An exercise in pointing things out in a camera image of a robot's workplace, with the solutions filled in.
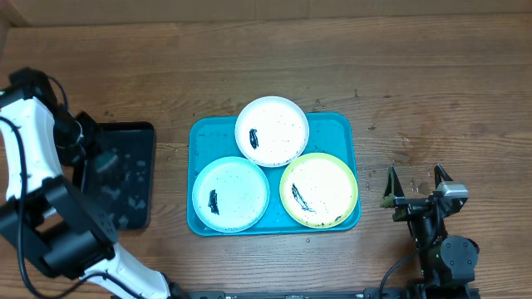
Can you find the white plate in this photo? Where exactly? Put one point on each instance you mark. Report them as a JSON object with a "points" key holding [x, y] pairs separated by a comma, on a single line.
{"points": [[271, 131]]}

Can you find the light blue plate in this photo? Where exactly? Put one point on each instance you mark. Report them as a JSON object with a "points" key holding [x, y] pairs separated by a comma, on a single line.
{"points": [[230, 195]]}

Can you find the black water tray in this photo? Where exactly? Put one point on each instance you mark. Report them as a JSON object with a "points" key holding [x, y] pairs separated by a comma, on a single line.
{"points": [[125, 189]]}

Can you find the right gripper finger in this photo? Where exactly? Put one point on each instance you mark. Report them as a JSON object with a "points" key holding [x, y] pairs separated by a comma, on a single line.
{"points": [[443, 180], [393, 192]]}

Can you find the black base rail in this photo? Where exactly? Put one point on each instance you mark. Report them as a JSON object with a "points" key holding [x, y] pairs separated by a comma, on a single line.
{"points": [[368, 293]]}

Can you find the yellow-green plate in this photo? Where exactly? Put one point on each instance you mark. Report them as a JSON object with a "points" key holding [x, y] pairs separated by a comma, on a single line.
{"points": [[318, 190]]}

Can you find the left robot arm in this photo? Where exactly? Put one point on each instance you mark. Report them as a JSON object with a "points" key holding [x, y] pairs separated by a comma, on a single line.
{"points": [[51, 223]]}

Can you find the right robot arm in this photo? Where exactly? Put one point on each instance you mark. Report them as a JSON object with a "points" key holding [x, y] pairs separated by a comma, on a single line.
{"points": [[447, 262]]}

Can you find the teal plastic tray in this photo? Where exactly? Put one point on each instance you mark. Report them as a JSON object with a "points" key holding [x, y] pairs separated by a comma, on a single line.
{"points": [[212, 138]]}

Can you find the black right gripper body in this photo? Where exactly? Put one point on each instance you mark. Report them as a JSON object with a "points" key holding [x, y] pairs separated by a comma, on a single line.
{"points": [[414, 206]]}

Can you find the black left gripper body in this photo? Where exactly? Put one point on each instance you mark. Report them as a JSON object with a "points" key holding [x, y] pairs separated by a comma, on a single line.
{"points": [[76, 134]]}

